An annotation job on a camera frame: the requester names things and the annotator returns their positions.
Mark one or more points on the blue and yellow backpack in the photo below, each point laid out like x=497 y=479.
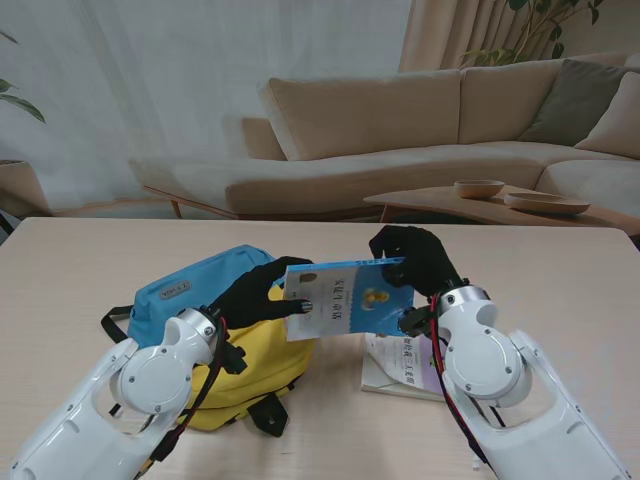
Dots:
x=200 y=280

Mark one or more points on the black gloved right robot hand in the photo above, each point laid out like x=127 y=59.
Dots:
x=430 y=265

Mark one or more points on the grey sofa cushion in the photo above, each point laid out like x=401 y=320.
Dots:
x=570 y=100

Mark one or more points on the beige plant pot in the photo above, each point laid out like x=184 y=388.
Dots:
x=20 y=187

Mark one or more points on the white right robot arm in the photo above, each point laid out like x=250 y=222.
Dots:
x=490 y=370

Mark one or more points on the beige pleated curtain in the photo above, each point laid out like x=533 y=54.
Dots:
x=440 y=35

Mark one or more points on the beige sofa cushion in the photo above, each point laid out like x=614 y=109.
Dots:
x=620 y=125

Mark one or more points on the tall leafy green plant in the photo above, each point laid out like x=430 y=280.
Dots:
x=537 y=30

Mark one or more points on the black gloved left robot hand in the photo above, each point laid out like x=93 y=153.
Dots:
x=250 y=300

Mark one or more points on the beige sectional sofa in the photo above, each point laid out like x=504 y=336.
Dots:
x=365 y=115

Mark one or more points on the wide shallow wooden bowl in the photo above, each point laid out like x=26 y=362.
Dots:
x=545 y=204

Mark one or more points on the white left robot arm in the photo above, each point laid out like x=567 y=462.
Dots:
x=125 y=400

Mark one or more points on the dark green leaf plant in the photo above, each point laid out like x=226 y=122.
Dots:
x=22 y=105

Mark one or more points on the small deep wooden bowl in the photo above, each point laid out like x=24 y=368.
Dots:
x=479 y=189

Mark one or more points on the white sheer curtain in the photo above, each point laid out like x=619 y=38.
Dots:
x=175 y=75

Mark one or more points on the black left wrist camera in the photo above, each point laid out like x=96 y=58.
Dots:
x=235 y=357

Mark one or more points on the blue cover paperback book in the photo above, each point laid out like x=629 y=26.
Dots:
x=350 y=305

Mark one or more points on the low wooden coffee table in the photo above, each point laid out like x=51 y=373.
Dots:
x=430 y=202

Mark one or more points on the purple cover paperback book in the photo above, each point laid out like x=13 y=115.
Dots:
x=395 y=365

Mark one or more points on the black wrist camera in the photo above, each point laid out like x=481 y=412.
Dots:
x=415 y=322
x=235 y=357

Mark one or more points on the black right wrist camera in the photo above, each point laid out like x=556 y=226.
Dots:
x=415 y=322

